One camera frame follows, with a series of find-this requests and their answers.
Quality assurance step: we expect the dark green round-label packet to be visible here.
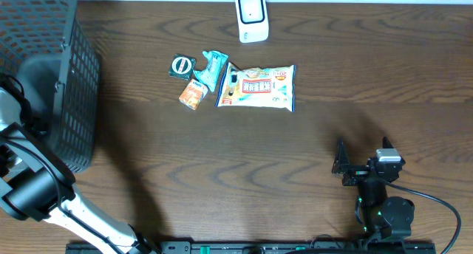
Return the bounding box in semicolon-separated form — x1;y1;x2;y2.
169;54;197;80

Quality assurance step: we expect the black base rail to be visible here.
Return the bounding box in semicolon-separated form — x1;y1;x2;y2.
65;241;437;254

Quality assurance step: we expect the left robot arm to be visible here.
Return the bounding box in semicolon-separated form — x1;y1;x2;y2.
1;74;161;253

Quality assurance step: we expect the teal snack packet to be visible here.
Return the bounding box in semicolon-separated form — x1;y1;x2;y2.
194;50;229;92

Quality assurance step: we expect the dark grey plastic basket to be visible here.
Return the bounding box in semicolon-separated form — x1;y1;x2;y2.
1;0;100;173

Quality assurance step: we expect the orange small snack box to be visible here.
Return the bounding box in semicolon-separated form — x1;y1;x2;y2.
179;80;208;110

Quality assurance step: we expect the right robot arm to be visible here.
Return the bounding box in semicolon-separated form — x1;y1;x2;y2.
332;137;415;250

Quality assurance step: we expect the white barcode scanner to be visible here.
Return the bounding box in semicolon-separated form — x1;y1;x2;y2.
235;0;269;44

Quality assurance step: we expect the right black cable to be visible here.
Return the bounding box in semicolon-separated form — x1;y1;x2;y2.
380;176;463;254

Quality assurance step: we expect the yellow wet wipes pack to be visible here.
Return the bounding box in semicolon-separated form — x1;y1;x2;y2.
215;62;296;112

